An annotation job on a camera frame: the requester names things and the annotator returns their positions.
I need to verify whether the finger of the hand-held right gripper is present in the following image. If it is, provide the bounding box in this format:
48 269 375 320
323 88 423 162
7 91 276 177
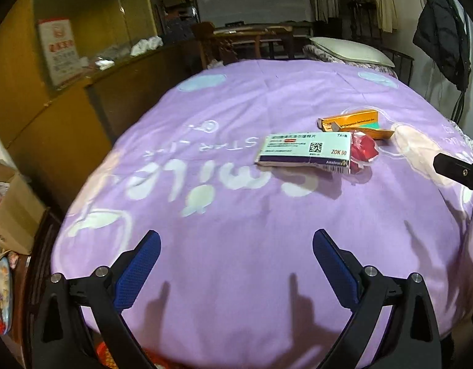
432 153 473 193

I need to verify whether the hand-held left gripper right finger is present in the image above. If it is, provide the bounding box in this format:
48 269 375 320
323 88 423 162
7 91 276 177
312 228 443 369

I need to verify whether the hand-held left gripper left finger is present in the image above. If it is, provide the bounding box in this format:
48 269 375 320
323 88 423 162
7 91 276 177
31 230 162 369

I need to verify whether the red plastic basket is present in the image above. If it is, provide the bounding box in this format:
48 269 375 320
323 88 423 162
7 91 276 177
91 338 154 369

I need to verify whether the red wrapper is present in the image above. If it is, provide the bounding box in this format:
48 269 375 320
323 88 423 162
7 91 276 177
347 131 380 174

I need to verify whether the orange medicine box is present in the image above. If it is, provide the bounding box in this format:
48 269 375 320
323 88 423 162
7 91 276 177
317 111 395 141

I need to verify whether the white purple medicine box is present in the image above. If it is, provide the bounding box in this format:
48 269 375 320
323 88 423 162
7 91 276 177
255 133 353 175

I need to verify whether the purple printed blanket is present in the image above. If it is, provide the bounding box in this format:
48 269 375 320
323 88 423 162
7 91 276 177
52 58 473 339

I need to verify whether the metal bed headboard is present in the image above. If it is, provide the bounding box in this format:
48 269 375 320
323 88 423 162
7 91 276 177
389 48 416 86

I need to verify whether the open brown cardboard box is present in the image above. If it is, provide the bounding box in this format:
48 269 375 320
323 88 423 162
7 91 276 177
0 159 50 256

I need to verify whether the black jacket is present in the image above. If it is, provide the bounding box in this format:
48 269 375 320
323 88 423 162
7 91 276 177
412 0 472 92

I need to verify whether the colourful printed bag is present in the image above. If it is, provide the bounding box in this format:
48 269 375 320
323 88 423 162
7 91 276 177
0 250 16 336

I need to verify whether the yellow wooden glass cabinet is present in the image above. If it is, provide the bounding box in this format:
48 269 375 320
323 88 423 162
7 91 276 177
0 0 201 221

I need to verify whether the white pillow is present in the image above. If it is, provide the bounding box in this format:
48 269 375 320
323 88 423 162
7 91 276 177
309 36 395 68

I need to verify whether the patterned grey blanket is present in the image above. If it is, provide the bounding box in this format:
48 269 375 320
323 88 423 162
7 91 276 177
303 44 399 81

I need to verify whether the framed red white sign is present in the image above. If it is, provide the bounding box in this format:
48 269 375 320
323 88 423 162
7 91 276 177
37 17 84 87

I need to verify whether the wooden chair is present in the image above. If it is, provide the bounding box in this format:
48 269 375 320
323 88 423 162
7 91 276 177
191 21 296 70

